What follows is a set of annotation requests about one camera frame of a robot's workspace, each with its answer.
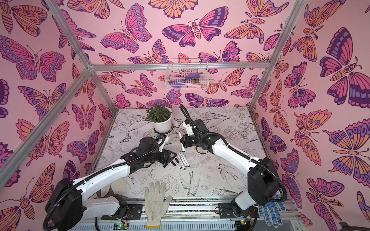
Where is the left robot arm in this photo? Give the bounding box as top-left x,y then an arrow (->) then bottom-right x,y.
42,135 -> 177,231

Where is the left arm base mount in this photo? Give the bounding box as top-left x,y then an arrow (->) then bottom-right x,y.
101,195 -> 143,222

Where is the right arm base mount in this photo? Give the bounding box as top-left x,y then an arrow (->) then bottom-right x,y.
217,202 -> 256,221

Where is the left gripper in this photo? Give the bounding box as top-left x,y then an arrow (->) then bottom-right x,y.
144,148 -> 177,165

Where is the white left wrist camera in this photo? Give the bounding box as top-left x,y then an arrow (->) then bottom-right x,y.
158,135 -> 169,152

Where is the white knit glove front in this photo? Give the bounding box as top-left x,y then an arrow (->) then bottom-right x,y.
144,181 -> 172,229

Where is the aluminium frame rail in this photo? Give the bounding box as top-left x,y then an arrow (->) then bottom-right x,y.
90,62 -> 270,71

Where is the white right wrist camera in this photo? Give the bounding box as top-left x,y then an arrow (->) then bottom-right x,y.
183,122 -> 194,136

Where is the green plant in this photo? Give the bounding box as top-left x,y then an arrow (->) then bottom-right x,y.
146,105 -> 172,123

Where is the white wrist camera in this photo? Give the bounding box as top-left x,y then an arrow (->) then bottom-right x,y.
183,122 -> 194,136
158,135 -> 169,152

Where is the green circuit board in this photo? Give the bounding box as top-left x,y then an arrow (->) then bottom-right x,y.
113,223 -> 128,231

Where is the white wire basket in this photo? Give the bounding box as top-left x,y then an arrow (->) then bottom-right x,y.
164,58 -> 210,90

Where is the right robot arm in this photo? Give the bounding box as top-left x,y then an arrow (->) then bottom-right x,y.
180,119 -> 288,217

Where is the white plant pot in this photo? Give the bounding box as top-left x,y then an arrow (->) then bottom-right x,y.
152,108 -> 172,132

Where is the blue dotted glove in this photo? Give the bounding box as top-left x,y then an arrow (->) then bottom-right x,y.
257,202 -> 286,228

